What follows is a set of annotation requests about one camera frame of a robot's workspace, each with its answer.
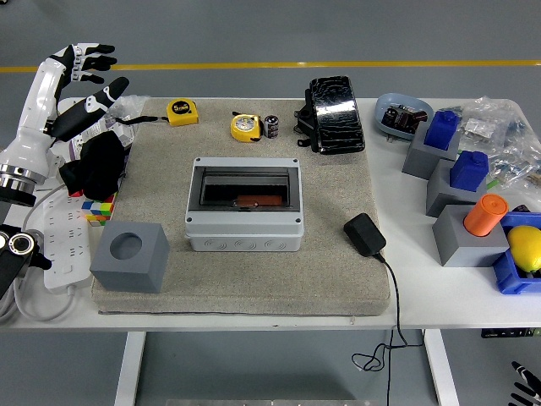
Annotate robot right hand black fingers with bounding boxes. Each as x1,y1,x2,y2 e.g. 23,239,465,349
510,360,541,406

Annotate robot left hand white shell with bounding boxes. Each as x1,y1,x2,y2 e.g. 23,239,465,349
0,41,130,179

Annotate grey electrical box clear lid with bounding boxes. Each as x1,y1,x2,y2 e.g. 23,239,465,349
184,156,305,253

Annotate blue block battery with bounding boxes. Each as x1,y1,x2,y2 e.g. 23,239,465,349
449,150,490,193
424,110,461,151

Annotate white purple card package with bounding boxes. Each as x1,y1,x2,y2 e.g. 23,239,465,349
67,120,107,162

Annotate black table control panel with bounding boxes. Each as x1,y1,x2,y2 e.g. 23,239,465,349
480,327,541,339

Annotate black cloth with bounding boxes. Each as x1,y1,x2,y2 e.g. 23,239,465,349
57,130,128,200

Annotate white table leg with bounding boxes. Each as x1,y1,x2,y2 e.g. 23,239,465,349
424,329,461,406
113,331,147,406

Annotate clear plastic bag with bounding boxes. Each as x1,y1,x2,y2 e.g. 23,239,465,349
105,95,149,128

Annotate small colourful puzzle cube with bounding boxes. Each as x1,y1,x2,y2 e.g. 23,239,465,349
81,192,117,229

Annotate blue plastic bin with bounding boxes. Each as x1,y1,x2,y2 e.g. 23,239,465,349
491,211,541,295

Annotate white power strip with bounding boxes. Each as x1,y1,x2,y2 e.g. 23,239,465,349
43,189,95,293

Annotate yellow lemon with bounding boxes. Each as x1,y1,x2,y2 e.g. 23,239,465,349
506,225,541,273

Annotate square yellow tape measure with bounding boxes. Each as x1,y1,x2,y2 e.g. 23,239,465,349
114,99,199,128

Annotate grey block holder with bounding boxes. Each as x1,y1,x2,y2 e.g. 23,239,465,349
425,158,489,219
401,126,462,181
431,204,511,268

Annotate grey block round hole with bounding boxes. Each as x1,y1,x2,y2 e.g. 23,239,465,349
90,220,172,294

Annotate round yellow tape measure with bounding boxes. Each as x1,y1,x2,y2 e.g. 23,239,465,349
230,112,265,143

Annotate black power adapter plug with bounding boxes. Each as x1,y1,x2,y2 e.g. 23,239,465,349
342,212,387,257

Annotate clear bags of parts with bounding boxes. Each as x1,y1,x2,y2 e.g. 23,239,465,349
454,96,541,189

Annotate grey-brown mat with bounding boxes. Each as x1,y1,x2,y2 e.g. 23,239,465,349
90,97,392,317

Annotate dark electronic parts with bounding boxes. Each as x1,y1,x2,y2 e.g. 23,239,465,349
381,104,428,132

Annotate glossy black device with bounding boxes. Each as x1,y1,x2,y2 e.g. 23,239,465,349
294,75,366,156

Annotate light blue bowl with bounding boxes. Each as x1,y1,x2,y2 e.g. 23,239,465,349
374,92,435,142

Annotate thin black cord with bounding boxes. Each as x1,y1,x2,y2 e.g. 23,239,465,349
351,251,426,406

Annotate white power strip cable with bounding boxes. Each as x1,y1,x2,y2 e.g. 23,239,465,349
0,185,80,325

